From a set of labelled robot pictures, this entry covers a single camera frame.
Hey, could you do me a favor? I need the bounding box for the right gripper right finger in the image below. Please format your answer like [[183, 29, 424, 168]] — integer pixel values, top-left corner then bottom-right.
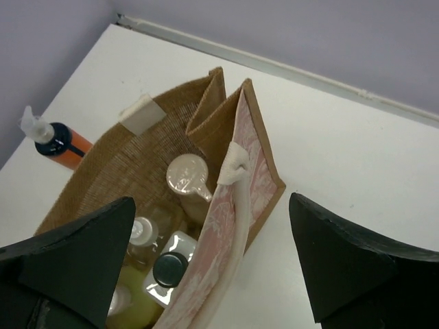
[[289, 193, 438, 328]]

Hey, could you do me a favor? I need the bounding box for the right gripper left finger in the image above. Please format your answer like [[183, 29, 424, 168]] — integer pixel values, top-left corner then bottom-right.
[[1, 197, 136, 328]]

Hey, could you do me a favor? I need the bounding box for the green lotion pump bottle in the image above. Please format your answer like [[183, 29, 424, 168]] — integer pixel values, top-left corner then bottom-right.
[[106, 265, 163, 328]]

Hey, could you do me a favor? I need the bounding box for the amber liquid squeeze bottle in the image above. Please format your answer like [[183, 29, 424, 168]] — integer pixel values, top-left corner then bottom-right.
[[123, 205, 188, 271]]

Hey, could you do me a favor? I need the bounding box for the white bottle black cap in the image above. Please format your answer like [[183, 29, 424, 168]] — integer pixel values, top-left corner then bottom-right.
[[142, 231, 197, 308]]

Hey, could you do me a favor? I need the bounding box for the orange pump bottle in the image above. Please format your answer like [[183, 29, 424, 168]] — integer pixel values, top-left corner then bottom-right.
[[19, 106, 93, 170]]

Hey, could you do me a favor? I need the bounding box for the brown canvas tote bag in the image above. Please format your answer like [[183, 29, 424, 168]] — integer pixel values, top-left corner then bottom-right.
[[37, 68, 285, 328]]

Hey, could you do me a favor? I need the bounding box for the beige pump bottle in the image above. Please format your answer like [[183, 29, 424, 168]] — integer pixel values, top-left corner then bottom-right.
[[166, 154, 213, 226]]

